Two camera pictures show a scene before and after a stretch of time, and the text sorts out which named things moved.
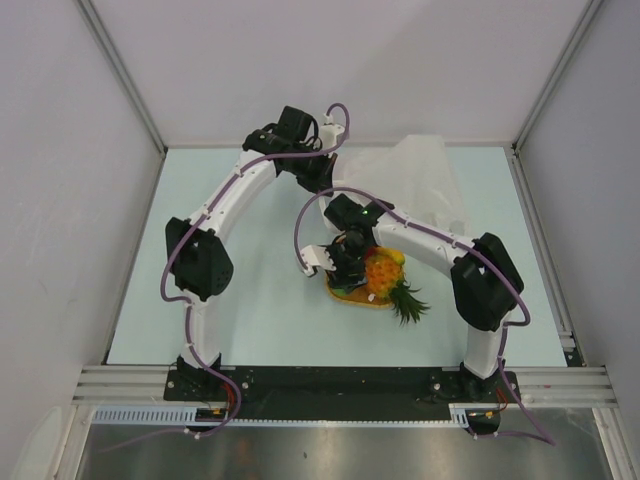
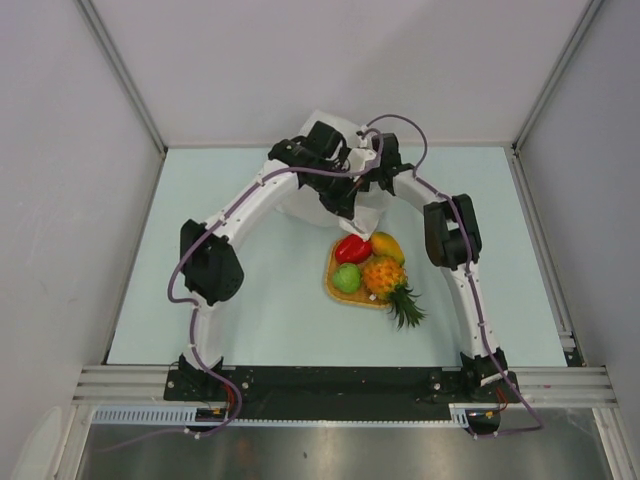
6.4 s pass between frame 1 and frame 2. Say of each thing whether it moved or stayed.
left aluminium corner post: stayed
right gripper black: moved
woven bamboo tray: stayed
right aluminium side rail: stayed
